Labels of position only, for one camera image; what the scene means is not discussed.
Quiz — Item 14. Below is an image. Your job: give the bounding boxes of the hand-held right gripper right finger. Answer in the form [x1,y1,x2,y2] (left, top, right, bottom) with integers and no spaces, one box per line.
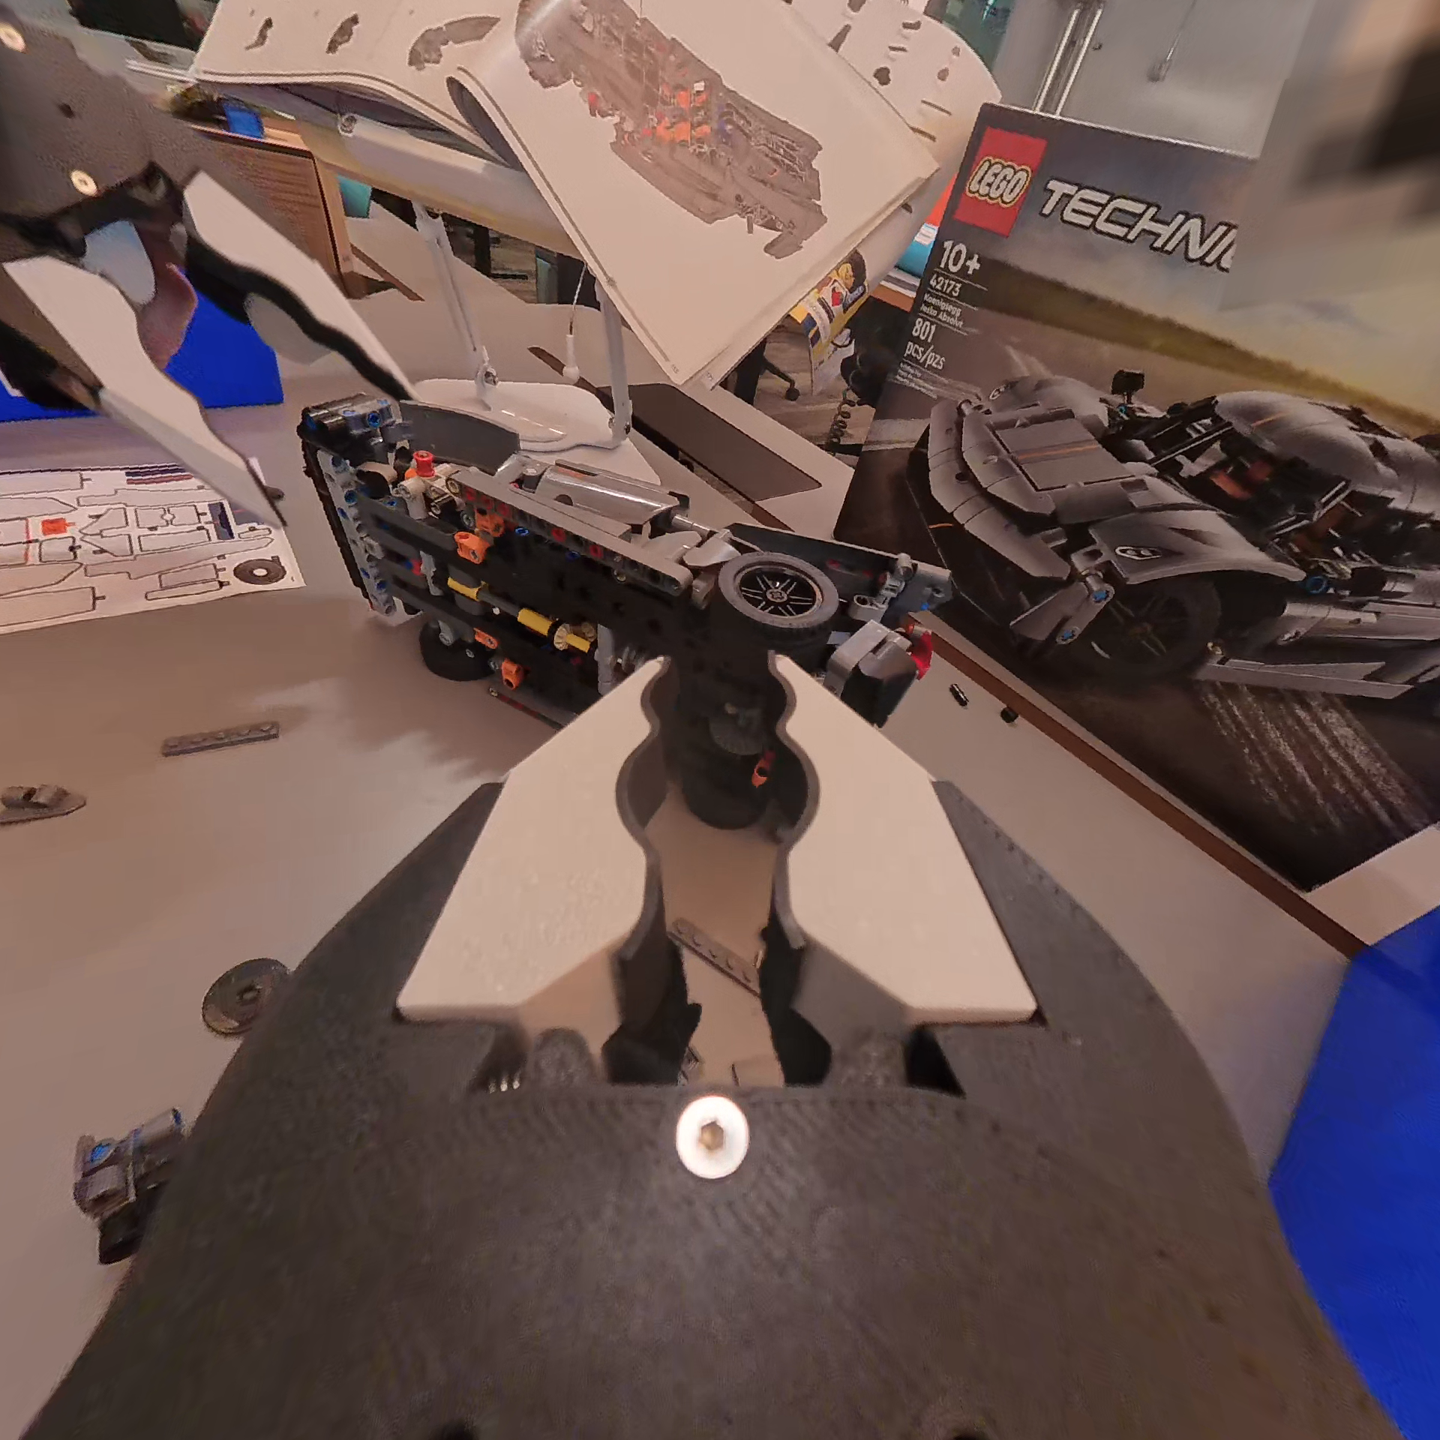
[756,652,1040,1087]

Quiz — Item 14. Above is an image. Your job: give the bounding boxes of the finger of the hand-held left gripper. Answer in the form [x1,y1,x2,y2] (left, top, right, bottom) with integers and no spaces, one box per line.
[3,256,288,527]
[180,167,419,404]

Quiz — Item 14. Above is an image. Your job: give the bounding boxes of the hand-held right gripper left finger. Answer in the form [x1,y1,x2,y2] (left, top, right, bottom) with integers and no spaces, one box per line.
[393,656,705,1087]

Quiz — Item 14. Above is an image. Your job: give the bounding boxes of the grey lego car chassis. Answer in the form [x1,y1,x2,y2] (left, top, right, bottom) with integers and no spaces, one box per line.
[297,392,959,833]

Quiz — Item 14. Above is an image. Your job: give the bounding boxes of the lego sticker sheet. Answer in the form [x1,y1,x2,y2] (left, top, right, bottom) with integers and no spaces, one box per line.
[0,460,308,634]

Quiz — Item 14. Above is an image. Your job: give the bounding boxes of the scattered loose lego pieces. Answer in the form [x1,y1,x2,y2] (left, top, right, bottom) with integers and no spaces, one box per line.
[663,916,780,1087]

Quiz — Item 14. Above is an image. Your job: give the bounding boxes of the dark lego set box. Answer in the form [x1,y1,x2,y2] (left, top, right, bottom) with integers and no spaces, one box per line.
[834,103,1440,890]

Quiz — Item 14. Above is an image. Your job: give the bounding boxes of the black round lego disc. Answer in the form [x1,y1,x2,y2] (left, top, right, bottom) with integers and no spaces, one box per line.
[203,956,293,1036]

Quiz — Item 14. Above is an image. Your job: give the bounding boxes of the small grey lego plate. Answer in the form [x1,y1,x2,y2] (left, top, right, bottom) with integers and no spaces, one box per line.
[161,719,281,757]

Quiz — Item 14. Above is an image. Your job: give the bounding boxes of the small grey lego subassembly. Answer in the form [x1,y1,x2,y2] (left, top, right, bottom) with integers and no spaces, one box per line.
[72,1106,189,1228]

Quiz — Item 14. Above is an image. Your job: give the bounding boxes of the colourful lego leaflet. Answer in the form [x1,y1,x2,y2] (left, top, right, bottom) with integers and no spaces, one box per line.
[788,247,873,367]

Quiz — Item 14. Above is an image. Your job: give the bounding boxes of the person's left hand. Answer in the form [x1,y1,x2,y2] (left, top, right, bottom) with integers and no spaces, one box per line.
[135,260,201,370]

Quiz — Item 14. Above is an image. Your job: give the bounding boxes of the brown wooden cabinet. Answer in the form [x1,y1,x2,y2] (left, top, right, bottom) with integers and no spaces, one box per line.
[168,112,360,299]

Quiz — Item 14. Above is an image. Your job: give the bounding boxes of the blue storage bin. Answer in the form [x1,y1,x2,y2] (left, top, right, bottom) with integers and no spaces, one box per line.
[1269,932,1440,1440]
[0,286,285,425]

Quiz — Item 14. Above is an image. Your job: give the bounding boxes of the white book stand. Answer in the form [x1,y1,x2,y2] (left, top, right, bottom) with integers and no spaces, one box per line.
[297,106,677,457]

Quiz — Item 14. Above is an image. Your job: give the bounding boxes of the open instruction booklet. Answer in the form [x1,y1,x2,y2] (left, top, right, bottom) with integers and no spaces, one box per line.
[191,0,1004,383]

